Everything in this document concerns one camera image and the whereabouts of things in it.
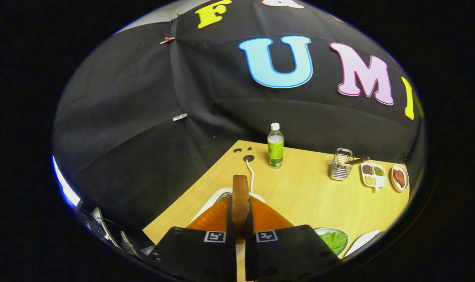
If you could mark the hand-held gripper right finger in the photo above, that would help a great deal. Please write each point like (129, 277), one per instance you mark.
(288, 250)

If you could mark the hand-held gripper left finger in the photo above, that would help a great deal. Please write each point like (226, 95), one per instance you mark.
(198, 250)

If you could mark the green lettuce leaf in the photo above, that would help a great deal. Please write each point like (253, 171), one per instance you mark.
(334, 242)

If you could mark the plain bread slice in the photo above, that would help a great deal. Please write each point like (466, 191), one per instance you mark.
(240, 199)

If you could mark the pale green round plate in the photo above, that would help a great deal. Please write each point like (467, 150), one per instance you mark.
(323, 230)

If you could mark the cream toaster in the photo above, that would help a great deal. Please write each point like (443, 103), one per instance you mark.
(212, 201)

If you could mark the white square plate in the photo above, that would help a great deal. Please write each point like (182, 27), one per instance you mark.
(363, 241)

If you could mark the green label water bottle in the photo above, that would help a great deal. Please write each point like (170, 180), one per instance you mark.
(275, 150)

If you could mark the white divided bean dish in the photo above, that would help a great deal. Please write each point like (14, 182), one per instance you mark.
(380, 181)

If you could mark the brown cooked meat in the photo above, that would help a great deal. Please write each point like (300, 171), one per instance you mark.
(399, 178)

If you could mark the white cloth clip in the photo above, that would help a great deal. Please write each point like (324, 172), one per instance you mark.
(179, 117)

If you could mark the black backdrop cloth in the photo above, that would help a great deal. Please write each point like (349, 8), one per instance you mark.
(135, 129)

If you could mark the white round meat plate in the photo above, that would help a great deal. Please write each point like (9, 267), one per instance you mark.
(406, 178)

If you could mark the pink cloth clip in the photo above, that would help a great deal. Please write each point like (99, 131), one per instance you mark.
(167, 40)

